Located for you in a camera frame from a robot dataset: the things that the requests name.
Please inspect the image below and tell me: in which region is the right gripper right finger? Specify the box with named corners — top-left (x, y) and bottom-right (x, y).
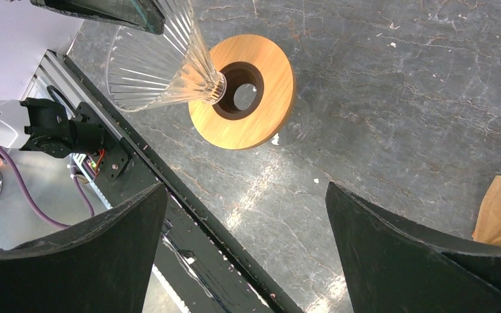
top-left (325, 182), bottom-right (501, 312)

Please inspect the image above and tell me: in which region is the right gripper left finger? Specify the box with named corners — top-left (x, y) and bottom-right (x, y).
top-left (0, 184), bottom-right (168, 312)

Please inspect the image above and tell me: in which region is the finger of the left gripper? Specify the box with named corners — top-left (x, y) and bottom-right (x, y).
top-left (30, 0), bottom-right (166, 35)

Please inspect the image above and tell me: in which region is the clear glass dripper cone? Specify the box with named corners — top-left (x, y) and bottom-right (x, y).
top-left (106, 1), bottom-right (227, 112)

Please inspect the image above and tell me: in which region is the round wooden dripper stand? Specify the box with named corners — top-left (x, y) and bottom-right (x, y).
top-left (189, 34), bottom-right (296, 150)

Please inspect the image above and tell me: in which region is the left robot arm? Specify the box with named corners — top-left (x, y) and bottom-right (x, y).
top-left (0, 1), bottom-right (166, 158)

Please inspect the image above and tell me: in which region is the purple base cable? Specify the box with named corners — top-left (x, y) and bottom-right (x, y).
top-left (0, 144), bottom-right (98, 230)

